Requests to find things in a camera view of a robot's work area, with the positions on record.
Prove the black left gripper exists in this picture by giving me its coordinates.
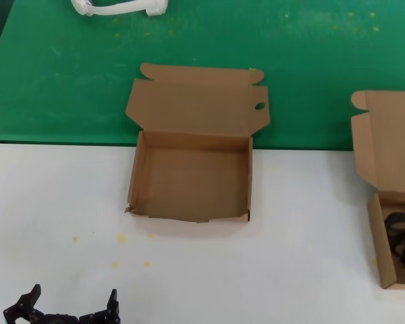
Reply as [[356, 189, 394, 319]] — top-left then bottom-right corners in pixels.
[[3, 284, 121, 324]]

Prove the green table cloth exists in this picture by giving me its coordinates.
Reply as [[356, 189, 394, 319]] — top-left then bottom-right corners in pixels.
[[0, 0, 405, 152]]

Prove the cardboard box with torn corner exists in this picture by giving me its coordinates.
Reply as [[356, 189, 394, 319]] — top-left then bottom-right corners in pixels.
[[124, 63, 272, 224]]

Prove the open brown cardboard box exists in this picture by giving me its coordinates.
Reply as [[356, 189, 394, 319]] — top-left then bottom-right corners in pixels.
[[350, 90, 405, 291]]

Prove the white VR headset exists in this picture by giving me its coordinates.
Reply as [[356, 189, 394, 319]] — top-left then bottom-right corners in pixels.
[[70, 0, 169, 17]]

